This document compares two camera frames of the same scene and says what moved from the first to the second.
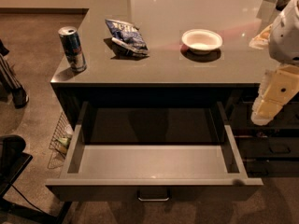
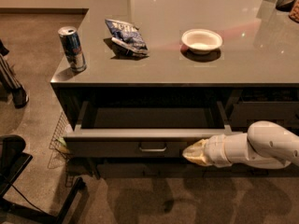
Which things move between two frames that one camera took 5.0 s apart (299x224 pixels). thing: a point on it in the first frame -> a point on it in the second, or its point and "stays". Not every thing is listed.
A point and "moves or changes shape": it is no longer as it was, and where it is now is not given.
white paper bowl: x=202 y=40 stays
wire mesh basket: x=60 y=142 stays
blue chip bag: x=127 y=35 stays
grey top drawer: x=152 y=151 moves or changes shape
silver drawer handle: x=153 y=200 -> x=152 y=149
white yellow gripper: x=286 y=37 -> x=219 y=150
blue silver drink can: x=73 y=48 stays
